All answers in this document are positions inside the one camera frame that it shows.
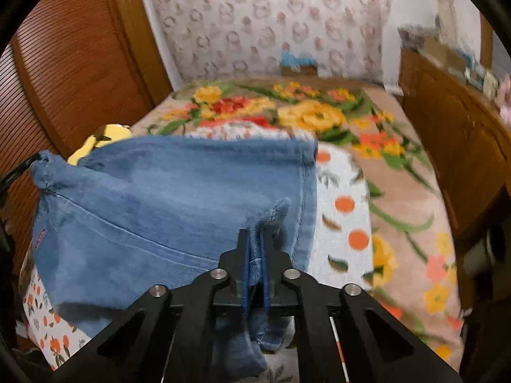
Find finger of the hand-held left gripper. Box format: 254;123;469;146
0;155;41;192

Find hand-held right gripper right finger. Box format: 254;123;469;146
261;239;464;383

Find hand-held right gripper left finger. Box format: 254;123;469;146
52;229;249;383

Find blue denim pants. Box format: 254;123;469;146
30;135;320;373

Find orange fruit print sheet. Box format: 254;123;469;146
20;122;374;383

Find yellow plush toy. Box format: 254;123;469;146
67;124;132;165

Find wooden slatted wardrobe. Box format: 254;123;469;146
0;0;174;276

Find floral blanket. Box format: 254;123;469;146
132;78;466;372

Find blue toy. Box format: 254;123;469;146
279;46;319;76

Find wooden cabinet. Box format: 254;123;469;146
399;48;511;244

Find clutter on cabinet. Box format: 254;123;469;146
399;24;501;94

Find patterned wall cloth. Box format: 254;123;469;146
146;0;394;84

